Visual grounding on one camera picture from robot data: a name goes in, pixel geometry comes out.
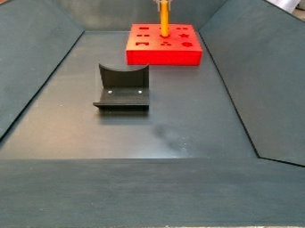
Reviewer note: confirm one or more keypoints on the yellow oval peg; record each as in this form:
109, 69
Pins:
163, 17

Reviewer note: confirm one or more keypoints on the red shape sorting board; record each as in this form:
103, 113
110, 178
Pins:
149, 48

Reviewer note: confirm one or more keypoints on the black curved holder bracket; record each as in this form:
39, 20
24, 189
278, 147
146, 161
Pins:
125, 88

